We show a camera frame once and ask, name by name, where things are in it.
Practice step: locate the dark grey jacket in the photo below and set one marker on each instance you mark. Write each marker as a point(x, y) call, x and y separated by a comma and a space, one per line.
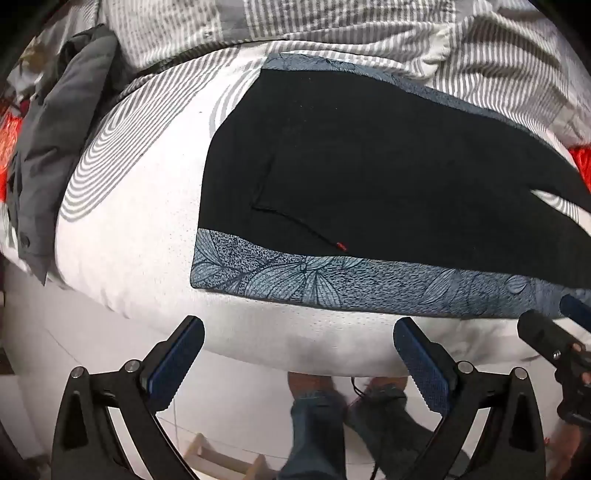
point(55, 147)

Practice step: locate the red printed cloth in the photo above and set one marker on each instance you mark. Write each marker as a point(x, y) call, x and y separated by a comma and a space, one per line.
point(9, 143)

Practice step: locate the person's left leg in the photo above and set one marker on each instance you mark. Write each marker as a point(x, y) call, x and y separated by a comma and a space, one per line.
point(314, 429)

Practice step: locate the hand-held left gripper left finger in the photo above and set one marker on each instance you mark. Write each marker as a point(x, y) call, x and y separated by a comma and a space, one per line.
point(178, 355)

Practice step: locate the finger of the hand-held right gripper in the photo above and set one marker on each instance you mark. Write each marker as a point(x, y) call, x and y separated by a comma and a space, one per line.
point(542, 334)
point(577, 311)

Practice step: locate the black shorts with floral trim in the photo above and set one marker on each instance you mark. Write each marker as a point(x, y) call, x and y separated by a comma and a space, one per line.
point(286, 277)

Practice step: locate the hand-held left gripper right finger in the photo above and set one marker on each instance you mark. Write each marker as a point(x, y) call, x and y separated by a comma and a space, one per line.
point(422, 364)

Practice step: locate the grey white striped quilt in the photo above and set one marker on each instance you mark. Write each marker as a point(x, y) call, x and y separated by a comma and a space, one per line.
point(369, 27)

